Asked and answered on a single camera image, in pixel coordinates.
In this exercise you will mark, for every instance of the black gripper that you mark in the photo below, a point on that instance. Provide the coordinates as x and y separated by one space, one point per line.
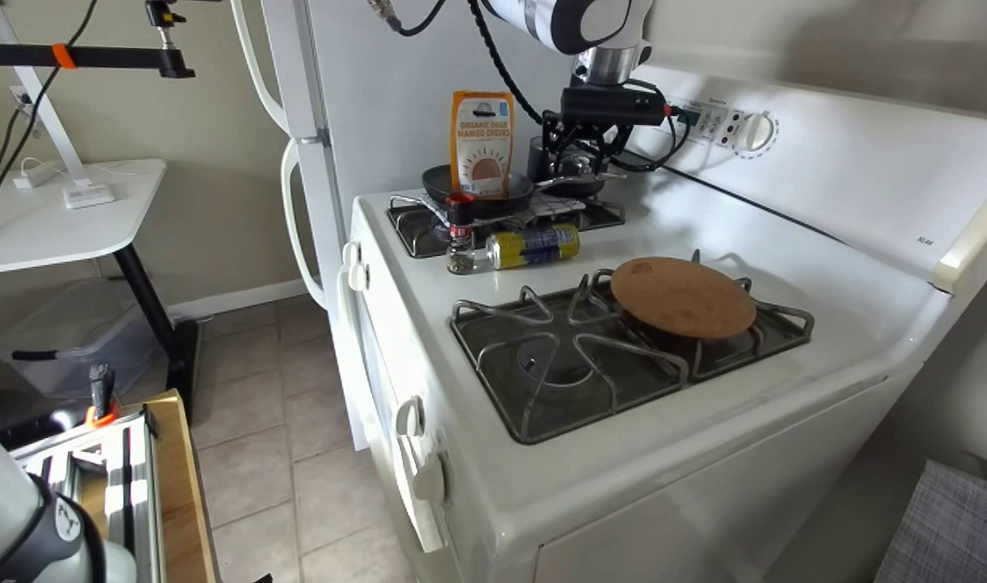
612 104

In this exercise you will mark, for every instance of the black cooking pot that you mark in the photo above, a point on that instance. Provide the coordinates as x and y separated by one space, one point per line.
569 176

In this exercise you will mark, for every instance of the yellow blue bottle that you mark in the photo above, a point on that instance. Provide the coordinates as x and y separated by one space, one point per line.
524 247

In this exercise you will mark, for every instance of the black frying pan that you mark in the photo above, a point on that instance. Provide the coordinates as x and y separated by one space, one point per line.
508 194

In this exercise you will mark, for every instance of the orange food box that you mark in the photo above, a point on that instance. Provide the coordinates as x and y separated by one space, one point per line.
482 148

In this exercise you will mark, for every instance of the white stove timer knob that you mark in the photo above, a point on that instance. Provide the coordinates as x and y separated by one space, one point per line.
754 132

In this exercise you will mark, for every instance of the round cork trivet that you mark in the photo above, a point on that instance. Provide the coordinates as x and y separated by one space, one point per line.
685 300

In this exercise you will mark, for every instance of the large black stove grate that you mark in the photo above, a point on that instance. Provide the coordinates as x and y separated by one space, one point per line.
576 367

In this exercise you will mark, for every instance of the white refrigerator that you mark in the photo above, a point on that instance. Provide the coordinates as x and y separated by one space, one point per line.
351 117

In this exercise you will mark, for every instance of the white gas stove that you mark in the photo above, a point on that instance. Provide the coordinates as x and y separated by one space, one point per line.
730 454

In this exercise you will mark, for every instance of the small black clamp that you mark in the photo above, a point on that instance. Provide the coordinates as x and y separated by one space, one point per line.
165 12

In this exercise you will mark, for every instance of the black bar with orange tape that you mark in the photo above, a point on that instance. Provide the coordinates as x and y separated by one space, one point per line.
104 61

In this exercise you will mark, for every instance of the white tripod stand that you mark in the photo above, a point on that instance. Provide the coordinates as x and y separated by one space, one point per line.
65 163

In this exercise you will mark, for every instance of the wooden tray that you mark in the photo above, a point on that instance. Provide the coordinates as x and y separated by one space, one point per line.
186 486

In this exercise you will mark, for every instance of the grey checked cloth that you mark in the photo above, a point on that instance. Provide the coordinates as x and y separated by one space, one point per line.
950 530

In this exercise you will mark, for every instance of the white table with black leg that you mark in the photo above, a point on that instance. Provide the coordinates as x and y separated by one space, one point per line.
49 221

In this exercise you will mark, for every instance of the translucent plastic storage bin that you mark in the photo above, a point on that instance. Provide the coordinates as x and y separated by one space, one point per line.
71 341

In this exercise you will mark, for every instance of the grey rounded machine housing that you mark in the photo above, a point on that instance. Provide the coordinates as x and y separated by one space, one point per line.
2 505

